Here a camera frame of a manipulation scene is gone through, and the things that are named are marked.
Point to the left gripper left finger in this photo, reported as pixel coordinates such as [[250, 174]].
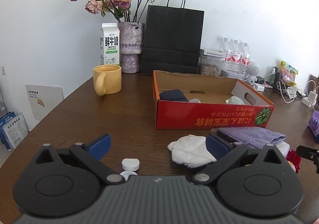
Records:
[[85, 158]]

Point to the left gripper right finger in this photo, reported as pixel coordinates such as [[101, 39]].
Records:
[[228, 156]]

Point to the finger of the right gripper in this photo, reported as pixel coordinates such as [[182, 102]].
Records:
[[310, 154]]

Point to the red fabric rose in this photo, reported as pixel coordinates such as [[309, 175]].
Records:
[[294, 160]]

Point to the white diaper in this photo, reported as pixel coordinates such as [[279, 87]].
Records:
[[191, 151]]

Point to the small white cap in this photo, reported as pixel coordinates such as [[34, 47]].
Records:
[[129, 164]]

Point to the medium white bottle cap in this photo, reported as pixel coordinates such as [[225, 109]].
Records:
[[127, 174]]

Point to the white tissue wad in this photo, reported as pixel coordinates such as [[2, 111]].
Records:
[[234, 100]]

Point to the navy zip pouch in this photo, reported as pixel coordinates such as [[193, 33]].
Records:
[[173, 95]]

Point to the large white bottle cap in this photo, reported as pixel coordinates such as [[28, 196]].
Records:
[[194, 100]]

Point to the clear cotton swab box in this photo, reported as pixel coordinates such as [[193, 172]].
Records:
[[283, 147]]

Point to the purple tissue pack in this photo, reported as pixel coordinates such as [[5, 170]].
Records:
[[314, 125]]

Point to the purple cloth pouch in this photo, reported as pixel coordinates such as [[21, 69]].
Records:
[[255, 137]]

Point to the red cardboard box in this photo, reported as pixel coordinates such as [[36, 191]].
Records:
[[212, 111]]

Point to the white paper sign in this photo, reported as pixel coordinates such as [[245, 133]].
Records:
[[43, 99]]

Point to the yellow ceramic mug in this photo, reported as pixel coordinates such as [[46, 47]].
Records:
[[107, 79]]

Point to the water bottle left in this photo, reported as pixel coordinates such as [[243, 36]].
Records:
[[226, 50]]

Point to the water bottle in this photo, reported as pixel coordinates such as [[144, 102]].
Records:
[[226, 50], [245, 59], [235, 56]]

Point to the snack bag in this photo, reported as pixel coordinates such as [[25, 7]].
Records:
[[288, 73]]

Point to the white robot speaker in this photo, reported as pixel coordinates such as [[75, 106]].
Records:
[[252, 72]]

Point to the clear jar of seeds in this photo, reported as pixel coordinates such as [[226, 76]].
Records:
[[210, 66]]

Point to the water bottle middle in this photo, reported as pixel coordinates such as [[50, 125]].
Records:
[[235, 56]]

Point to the water bottle right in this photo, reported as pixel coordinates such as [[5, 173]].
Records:
[[245, 59]]

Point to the white flat box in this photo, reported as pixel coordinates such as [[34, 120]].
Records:
[[212, 53]]

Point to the milk carton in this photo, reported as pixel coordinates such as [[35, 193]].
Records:
[[109, 44]]

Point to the purple ceramic vase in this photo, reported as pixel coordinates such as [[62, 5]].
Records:
[[130, 46]]

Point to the black paper bag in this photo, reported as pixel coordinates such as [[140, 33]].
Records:
[[172, 39]]

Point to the white charger with cable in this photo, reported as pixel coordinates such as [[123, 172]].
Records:
[[310, 99]]

